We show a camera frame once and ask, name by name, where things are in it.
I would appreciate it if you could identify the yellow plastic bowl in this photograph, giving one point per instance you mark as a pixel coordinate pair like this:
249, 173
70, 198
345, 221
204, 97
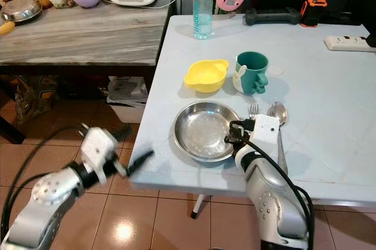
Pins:
205, 75

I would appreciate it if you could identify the grey marble counter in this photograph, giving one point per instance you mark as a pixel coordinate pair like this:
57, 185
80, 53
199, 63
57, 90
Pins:
82, 39

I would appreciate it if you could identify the brown patterned bag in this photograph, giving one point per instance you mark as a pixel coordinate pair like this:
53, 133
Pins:
34, 97

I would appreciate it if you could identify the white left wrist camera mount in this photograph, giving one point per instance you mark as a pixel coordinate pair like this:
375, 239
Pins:
101, 147

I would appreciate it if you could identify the steel spoon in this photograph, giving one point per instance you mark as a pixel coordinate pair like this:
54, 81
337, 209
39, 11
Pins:
277, 112

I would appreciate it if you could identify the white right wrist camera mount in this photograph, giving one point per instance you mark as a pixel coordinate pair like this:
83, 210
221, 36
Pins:
267, 128

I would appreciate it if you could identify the small steel bowl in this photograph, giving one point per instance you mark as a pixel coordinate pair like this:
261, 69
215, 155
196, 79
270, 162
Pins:
22, 10

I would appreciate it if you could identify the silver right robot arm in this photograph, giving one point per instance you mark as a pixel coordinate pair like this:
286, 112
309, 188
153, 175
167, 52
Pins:
273, 203

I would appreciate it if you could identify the round steel plate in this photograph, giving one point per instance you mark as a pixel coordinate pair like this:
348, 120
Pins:
202, 132

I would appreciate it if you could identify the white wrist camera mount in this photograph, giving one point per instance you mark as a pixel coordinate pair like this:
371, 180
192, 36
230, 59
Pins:
101, 147
267, 128

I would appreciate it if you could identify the white table leg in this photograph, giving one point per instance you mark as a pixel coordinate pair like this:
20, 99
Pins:
198, 206

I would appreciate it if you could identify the clear plastic water bottle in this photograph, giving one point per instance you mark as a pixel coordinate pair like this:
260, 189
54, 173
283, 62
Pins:
202, 9

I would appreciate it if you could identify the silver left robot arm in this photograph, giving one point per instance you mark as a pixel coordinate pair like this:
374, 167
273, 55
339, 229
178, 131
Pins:
56, 194

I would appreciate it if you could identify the white power strip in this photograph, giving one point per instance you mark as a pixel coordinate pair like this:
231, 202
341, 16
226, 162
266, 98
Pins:
349, 43

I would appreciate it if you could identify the white cardboard box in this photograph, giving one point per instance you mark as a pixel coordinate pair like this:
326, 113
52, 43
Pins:
130, 100

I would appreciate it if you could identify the black power tool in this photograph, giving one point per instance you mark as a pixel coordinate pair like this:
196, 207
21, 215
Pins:
273, 16

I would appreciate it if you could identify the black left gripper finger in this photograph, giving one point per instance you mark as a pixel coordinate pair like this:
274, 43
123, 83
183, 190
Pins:
142, 159

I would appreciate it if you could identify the green ceramic mug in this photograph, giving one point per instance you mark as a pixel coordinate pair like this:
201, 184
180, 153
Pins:
252, 73

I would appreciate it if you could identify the orange and black tool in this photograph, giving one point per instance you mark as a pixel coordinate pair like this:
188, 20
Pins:
313, 10

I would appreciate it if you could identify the steel fork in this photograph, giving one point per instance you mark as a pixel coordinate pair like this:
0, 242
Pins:
254, 110

